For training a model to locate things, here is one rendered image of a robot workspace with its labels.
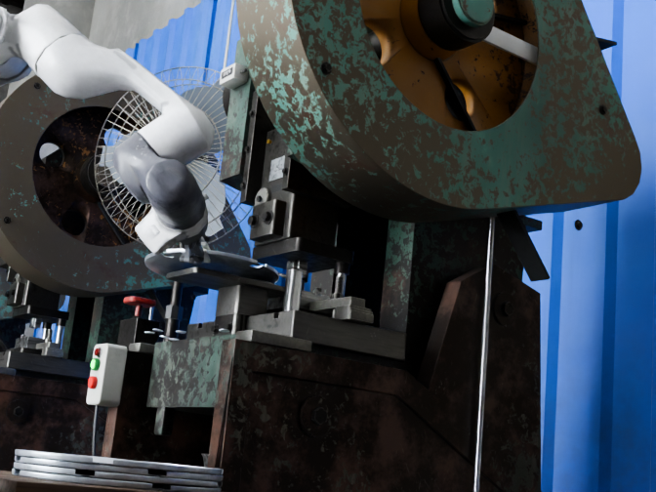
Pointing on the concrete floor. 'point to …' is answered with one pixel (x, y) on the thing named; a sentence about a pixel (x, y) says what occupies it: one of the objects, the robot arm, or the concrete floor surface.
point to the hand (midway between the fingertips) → (201, 252)
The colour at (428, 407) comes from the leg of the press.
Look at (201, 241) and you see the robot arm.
